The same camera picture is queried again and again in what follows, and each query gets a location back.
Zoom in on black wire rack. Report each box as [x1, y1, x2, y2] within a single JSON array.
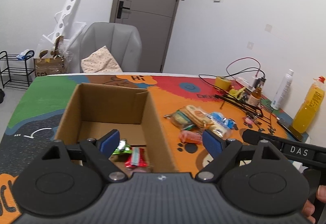
[[214, 94, 276, 135]]

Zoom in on brown paper bag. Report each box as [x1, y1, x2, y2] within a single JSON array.
[[34, 35, 68, 77]]

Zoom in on pink wafer snack packet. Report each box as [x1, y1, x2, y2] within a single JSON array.
[[178, 130, 202, 145]]

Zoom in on white power strip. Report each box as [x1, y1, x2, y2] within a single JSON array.
[[235, 77, 259, 92]]

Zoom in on teal cracker packet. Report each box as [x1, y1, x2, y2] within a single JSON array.
[[164, 110, 196, 131]]

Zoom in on dotted beige cushion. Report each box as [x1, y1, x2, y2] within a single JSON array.
[[81, 46, 122, 73]]

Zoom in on blue snack packet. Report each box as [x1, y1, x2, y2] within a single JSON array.
[[210, 111, 235, 129]]

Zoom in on green candy packet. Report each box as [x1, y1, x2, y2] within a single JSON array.
[[112, 139, 132, 156]]

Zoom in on grey padded chair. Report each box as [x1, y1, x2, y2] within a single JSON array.
[[80, 22, 142, 72]]

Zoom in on red cable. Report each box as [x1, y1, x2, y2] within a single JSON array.
[[225, 57, 263, 79]]

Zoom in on orange juice bottle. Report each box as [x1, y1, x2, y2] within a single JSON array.
[[292, 76, 325, 134]]

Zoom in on key bunch with pink charm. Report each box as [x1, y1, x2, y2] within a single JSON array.
[[243, 116, 265, 132]]

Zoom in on yellow tape roll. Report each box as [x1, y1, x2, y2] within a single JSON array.
[[214, 76, 231, 91]]

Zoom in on person's right hand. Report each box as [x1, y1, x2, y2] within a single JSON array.
[[300, 184, 326, 223]]

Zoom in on black shoe rack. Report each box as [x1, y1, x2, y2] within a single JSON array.
[[1, 50, 35, 90]]

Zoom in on brown cardboard box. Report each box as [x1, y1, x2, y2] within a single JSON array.
[[55, 83, 178, 173]]

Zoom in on colourful cartoon table mat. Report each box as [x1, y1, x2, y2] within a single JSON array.
[[1, 75, 313, 223]]

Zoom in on long white bread packet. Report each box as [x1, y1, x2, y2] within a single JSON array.
[[208, 116, 231, 140]]

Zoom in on white spray bottle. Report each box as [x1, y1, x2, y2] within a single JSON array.
[[270, 69, 294, 110]]

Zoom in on white perforated rack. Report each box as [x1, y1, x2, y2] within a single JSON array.
[[42, 0, 86, 44]]

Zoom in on grey door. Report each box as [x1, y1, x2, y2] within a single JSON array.
[[110, 0, 179, 72]]

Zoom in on black phone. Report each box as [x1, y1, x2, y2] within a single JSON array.
[[277, 119, 303, 142]]

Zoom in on amber sauce bottle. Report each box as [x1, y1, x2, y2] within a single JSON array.
[[247, 77, 266, 106]]

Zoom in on round biscuit sleeve packet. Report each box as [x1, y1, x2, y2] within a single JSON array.
[[181, 105, 213, 128]]

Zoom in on yellow plastic bag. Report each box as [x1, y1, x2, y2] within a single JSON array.
[[228, 87, 246, 100]]

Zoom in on red white snack packet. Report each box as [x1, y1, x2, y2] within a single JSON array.
[[125, 147, 148, 168]]

